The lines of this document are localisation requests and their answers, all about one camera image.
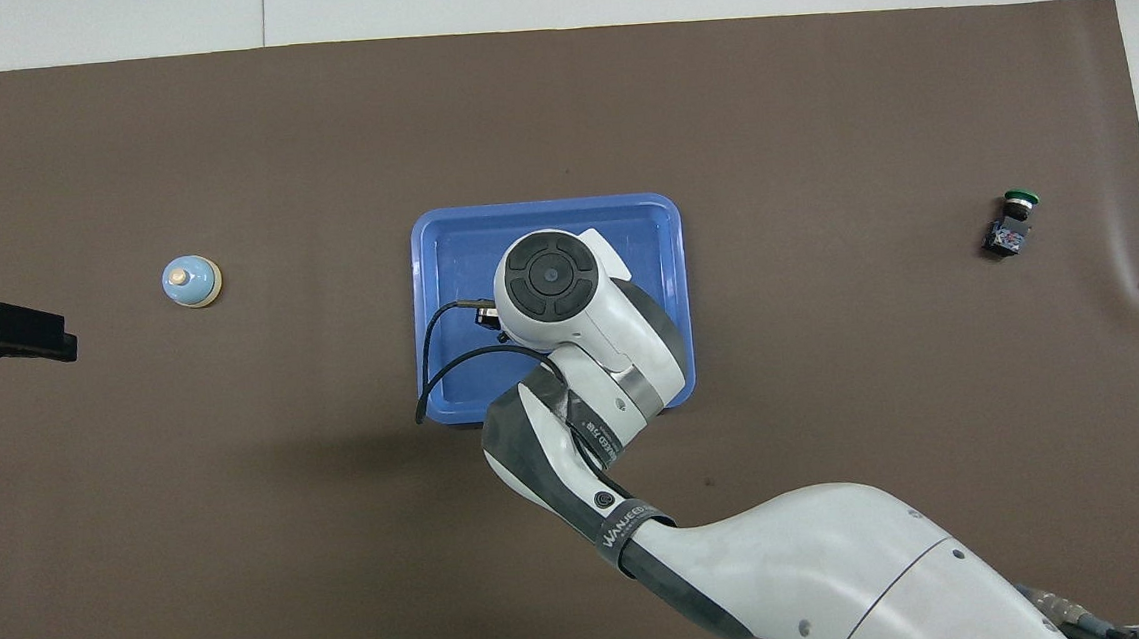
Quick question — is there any grey cable conduit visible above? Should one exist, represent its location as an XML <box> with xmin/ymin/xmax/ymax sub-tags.
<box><xmin>1014</xmin><ymin>576</ymin><xmax>1139</xmax><ymax>639</ymax></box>

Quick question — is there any green push button switch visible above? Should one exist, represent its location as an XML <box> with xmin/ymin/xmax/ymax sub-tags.
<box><xmin>979</xmin><ymin>187</ymin><xmax>1045</xmax><ymax>260</ymax></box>

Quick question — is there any light blue service bell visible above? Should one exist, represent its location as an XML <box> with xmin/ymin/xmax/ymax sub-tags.
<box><xmin>160</xmin><ymin>255</ymin><xmax>225</xmax><ymax>313</ymax></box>

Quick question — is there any blue plastic tray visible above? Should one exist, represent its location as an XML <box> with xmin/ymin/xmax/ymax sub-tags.
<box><xmin>405</xmin><ymin>190</ymin><xmax>699</xmax><ymax>428</ymax></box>

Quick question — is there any brown table mat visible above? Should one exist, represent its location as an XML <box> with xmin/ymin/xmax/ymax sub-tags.
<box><xmin>0</xmin><ymin>0</ymin><xmax>1139</xmax><ymax>639</ymax></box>

